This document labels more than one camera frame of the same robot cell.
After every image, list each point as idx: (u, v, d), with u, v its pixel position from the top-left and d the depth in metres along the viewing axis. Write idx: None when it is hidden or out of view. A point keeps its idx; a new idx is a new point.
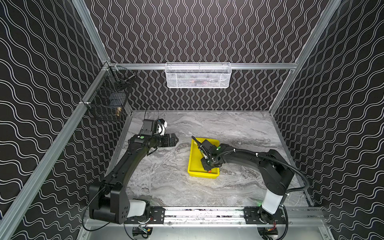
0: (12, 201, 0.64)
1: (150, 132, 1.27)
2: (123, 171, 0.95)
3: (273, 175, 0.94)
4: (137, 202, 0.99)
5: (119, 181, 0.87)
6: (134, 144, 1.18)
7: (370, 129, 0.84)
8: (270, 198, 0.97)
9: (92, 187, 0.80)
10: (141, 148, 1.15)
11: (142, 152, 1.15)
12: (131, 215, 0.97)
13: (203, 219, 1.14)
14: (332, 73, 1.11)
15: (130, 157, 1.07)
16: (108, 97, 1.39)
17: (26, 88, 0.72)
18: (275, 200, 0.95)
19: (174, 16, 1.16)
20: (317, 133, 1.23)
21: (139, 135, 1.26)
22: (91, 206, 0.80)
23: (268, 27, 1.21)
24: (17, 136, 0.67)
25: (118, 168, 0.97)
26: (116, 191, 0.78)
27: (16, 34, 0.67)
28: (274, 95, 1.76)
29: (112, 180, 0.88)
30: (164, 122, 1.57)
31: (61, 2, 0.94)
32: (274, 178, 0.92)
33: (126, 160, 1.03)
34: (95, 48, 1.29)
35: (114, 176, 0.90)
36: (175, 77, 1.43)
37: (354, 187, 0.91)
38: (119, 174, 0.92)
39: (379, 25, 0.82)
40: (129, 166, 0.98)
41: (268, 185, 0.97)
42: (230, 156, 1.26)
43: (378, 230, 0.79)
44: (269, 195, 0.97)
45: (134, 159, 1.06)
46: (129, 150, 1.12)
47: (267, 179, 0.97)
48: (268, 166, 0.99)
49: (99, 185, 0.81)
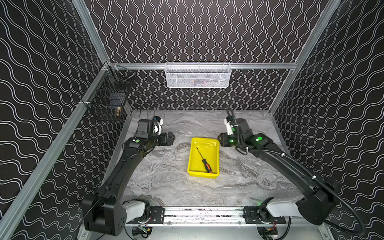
0: (12, 201, 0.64)
1: (146, 135, 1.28)
2: (117, 182, 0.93)
3: (323, 209, 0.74)
4: (135, 206, 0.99)
5: (113, 193, 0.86)
6: (130, 150, 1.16)
7: (370, 129, 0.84)
8: (282, 206, 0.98)
9: (86, 200, 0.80)
10: (136, 154, 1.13)
11: (137, 158, 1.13)
12: (132, 217, 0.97)
13: (203, 219, 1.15)
14: (332, 73, 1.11)
15: (124, 165, 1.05)
16: (108, 97, 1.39)
17: (26, 89, 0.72)
18: (285, 209, 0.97)
19: (174, 16, 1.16)
20: (317, 133, 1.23)
21: (136, 137, 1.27)
22: (86, 220, 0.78)
23: (268, 27, 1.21)
24: (17, 136, 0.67)
25: (113, 179, 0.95)
26: (110, 205, 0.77)
27: (16, 34, 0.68)
28: (274, 95, 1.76)
29: (106, 192, 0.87)
30: (160, 119, 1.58)
31: (61, 2, 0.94)
32: (323, 212, 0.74)
33: (121, 169, 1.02)
34: (95, 48, 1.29)
35: (108, 189, 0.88)
36: (175, 77, 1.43)
37: (354, 187, 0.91)
38: (113, 186, 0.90)
39: (379, 25, 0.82)
40: (124, 177, 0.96)
41: (302, 208, 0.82)
42: (270, 157, 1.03)
43: (378, 229, 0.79)
44: (287, 210, 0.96)
45: (129, 168, 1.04)
46: (124, 157, 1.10)
47: (309, 204, 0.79)
48: (325, 197, 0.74)
49: (92, 198, 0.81)
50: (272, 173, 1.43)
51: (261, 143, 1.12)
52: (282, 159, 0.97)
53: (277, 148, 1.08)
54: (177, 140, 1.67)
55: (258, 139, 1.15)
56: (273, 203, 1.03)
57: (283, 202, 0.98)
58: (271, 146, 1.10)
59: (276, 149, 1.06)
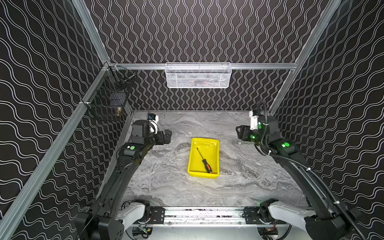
0: (12, 201, 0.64)
1: (141, 139, 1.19)
2: (111, 196, 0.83)
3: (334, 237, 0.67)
4: (133, 211, 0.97)
5: (108, 210, 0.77)
6: (124, 159, 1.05)
7: (370, 129, 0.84)
8: (286, 214, 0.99)
9: (78, 218, 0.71)
10: (131, 163, 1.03)
11: (132, 168, 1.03)
12: (132, 221, 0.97)
13: (203, 219, 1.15)
14: (332, 73, 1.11)
15: (119, 176, 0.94)
16: (108, 97, 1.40)
17: (26, 88, 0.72)
18: (287, 217, 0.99)
19: (174, 17, 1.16)
20: (317, 133, 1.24)
21: (131, 143, 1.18)
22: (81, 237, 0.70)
23: (268, 27, 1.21)
24: (17, 136, 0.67)
25: (106, 193, 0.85)
26: (104, 222, 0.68)
27: (16, 34, 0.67)
28: (274, 95, 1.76)
29: (99, 209, 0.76)
30: (154, 117, 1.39)
31: (61, 2, 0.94)
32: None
33: (115, 181, 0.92)
34: (95, 48, 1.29)
35: (101, 205, 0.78)
36: (175, 77, 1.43)
37: (354, 187, 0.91)
38: (107, 202, 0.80)
39: (379, 25, 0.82)
40: (118, 190, 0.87)
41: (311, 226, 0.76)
42: (292, 168, 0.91)
43: (378, 230, 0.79)
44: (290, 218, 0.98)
45: (123, 180, 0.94)
46: (119, 168, 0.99)
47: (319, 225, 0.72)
48: (342, 225, 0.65)
49: (85, 215, 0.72)
50: (272, 173, 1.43)
51: (286, 149, 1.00)
52: (305, 173, 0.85)
53: (303, 160, 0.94)
54: (177, 140, 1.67)
55: (284, 144, 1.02)
56: (279, 207, 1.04)
57: (289, 211, 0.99)
58: (297, 155, 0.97)
59: (302, 160, 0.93)
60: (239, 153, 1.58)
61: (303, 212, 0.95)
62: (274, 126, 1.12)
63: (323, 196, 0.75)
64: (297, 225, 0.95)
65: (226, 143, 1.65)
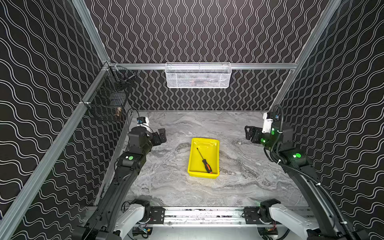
0: (12, 201, 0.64)
1: (139, 150, 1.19)
2: (109, 209, 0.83)
3: None
4: (132, 216, 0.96)
5: (105, 224, 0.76)
6: (122, 170, 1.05)
7: (370, 129, 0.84)
8: (287, 219, 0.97)
9: (75, 232, 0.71)
10: (129, 174, 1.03)
11: (130, 179, 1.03)
12: (132, 224, 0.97)
13: (203, 219, 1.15)
14: (332, 73, 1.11)
15: (116, 189, 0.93)
16: (108, 97, 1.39)
17: (26, 88, 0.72)
18: (287, 222, 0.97)
19: (174, 16, 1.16)
20: (317, 133, 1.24)
21: (128, 152, 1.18)
22: None
23: (268, 27, 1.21)
24: (17, 136, 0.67)
25: (104, 206, 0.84)
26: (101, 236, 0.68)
27: (16, 33, 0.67)
28: (274, 95, 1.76)
29: (97, 223, 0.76)
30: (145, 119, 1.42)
31: (60, 2, 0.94)
32: None
33: (113, 193, 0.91)
34: (95, 48, 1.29)
35: (98, 219, 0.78)
36: (175, 77, 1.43)
37: (354, 187, 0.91)
38: (104, 215, 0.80)
39: (379, 25, 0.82)
40: (116, 203, 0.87)
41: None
42: (301, 180, 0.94)
43: (377, 230, 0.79)
44: (290, 224, 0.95)
45: (121, 192, 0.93)
46: (117, 180, 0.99)
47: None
48: None
49: (83, 229, 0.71)
50: (272, 173, 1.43)
51: (297, 161, 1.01)
52: (314, 188, 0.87)
53: (313, 174, 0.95)
54: (177, 140, 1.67)
55: (296, 155, 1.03)
56: (281, 210, 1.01)
57: (290, 217, 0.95)
58: (308, 168, 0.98)
59: (312, 174, 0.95)
60: (239, 152, 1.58)
61: (307, 223, 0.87)
62: (288, 135, 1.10)
63: (330, 214, 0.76)
64: (295, 232, 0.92)
65: (226, 143, 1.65)
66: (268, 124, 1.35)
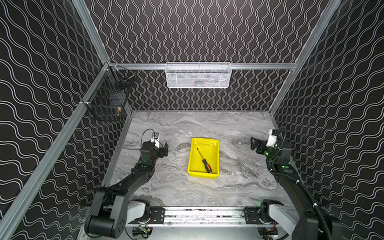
0: (12, 201, 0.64)
1: (150, 162, 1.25)
2: (129, 182, 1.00)
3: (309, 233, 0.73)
4: (135, 208, 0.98)
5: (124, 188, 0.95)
6: (138, 169, 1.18)
7: (370, 129, 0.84)
8: (281, 217, 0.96)
9: (99, 191, 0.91)
10: (143, 171, 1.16)
11: (145, 177, 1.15)
12: (131, 218, 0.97)
13: (203, 219, 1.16)
14: (332, 73, 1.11)
15: (135, 175, 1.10)
16: (108, 97, 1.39)
17: (26, 88, 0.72)
18: (281, 221, 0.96)
19: (173, 16, 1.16)
20: (317, 133, 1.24)
21: (139, 163, 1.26)
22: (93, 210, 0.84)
23: (268, 27, 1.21)
24: (17, 136, 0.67)
25: (125, 180, 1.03)
26: (120, 195, 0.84)
27: (16, 34, 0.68)
28: (274, 95, 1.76)
29: (118, 187, 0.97)
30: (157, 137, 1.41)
31: (61, 2, 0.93)
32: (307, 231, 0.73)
33: (132, 177, 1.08)
34: (95, 48, 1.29)
35: (120, 185, 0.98)
36: (175, 77, 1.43)
37: (354, 187, 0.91)
38: (125, 184, 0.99)
39: (380, 25, 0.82)
40: (135, 180, 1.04)
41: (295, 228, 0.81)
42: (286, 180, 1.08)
43: (377, 230, 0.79)
44: (283, 222, 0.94)
45: (138, 179, 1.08)
46: (134, 171, 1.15)
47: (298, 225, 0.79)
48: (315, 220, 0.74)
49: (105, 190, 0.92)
50: None
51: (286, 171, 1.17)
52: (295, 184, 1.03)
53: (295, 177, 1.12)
54: (177, 141, 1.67)
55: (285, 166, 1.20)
56: (279, 208, 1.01)
57: (285, 215, 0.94)
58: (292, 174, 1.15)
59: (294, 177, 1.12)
60: (239, 152, 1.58)
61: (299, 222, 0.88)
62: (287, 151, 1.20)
63: (305, 200, 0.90)
64: (289, 231, 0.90)
65: (226, 143, 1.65)
66: (272, 139, 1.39)
